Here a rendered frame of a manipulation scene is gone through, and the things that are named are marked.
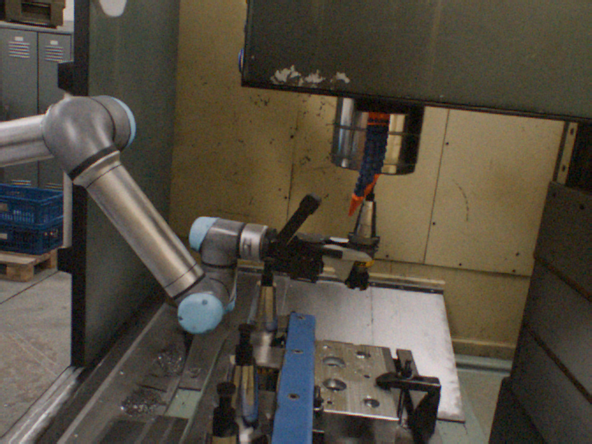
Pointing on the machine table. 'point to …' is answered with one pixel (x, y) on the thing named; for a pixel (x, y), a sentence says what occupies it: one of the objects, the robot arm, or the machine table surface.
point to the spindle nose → (354, 123)
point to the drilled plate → (353, 410)
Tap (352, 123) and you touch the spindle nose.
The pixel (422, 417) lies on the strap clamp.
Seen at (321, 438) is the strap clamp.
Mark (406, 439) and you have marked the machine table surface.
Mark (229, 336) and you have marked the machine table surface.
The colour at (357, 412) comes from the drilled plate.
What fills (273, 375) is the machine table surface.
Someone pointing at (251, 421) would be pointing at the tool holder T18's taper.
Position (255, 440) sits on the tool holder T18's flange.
